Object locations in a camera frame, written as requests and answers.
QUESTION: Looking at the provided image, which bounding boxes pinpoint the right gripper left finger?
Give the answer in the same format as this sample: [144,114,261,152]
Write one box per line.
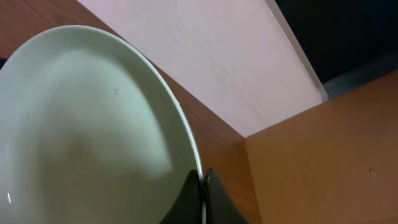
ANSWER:
[160,169,202,224]

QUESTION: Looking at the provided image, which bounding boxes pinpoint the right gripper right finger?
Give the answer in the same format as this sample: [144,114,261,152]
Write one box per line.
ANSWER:
[204,168,249,224]

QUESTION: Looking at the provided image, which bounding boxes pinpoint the pale green plate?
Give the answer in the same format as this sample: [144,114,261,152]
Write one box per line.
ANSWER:
[1,25,201,223]

